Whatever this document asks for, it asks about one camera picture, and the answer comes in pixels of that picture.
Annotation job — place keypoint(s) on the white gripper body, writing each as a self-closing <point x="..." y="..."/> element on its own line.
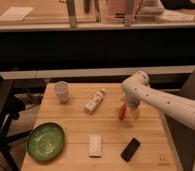
<point x="131" y="102"/>

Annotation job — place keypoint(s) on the pale translucent gripper finger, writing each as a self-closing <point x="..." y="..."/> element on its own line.
<point x="135" y="113"/>

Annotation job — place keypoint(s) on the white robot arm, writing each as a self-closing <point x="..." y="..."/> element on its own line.
<point x="136" y="89"/>

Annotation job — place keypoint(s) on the green ceramic plate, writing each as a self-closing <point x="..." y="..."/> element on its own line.
<point x="46" y="141"/>

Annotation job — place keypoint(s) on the white plastic bottle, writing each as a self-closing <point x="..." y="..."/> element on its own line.
<point x="92" y="103"/>

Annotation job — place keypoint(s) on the black rectangular box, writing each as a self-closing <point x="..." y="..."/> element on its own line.
<point x="130" y="149"/>

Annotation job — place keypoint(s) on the white folded sponge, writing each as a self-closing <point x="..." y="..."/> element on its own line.
<point x="95" y="145"/>

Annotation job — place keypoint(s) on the black office chair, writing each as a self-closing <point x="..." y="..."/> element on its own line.
<point x="10" y="106"/>

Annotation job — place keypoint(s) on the white paper sheet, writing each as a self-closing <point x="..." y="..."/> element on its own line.
<point x="15" y="13"/>

